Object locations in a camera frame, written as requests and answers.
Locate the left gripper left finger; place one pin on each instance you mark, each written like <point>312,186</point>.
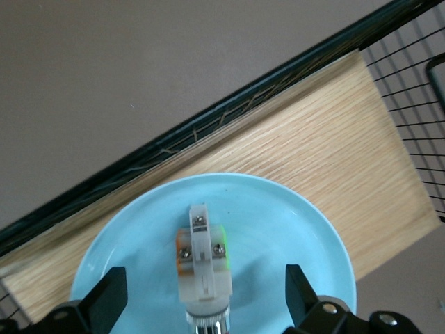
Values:
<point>104,299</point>

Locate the light blue round plate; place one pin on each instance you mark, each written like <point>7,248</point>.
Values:
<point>278,243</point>

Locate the red push button switch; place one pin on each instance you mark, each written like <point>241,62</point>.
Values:
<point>205,278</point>

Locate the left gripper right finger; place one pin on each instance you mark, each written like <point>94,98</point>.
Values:
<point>299,295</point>

